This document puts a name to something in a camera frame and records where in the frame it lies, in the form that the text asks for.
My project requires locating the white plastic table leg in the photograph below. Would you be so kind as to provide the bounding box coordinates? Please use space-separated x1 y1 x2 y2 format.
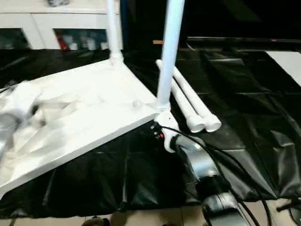
156 0 187 112
173 67 222 133
155 59 206 133
105 0 125 66

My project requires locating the flat white board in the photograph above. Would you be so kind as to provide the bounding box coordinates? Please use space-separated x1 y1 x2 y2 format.
264 50 301 87

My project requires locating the black stick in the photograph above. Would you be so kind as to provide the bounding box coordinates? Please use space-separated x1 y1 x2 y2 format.
276 197 301 212

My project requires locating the black mat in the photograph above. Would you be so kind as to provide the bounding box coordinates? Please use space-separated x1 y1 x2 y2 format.
0 46 301 218

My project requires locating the long black bar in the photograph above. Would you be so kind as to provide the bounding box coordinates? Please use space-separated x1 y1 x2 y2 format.
186 36 301 47

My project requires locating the white plastic table top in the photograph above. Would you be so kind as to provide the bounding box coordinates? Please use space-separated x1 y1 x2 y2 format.
0 58 166 196

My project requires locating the white cabinet with glass doors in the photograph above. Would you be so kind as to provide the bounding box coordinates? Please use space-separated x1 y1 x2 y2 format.
0 0 123 50

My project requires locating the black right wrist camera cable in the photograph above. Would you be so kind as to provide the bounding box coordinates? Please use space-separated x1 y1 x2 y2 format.
161 125 274 226

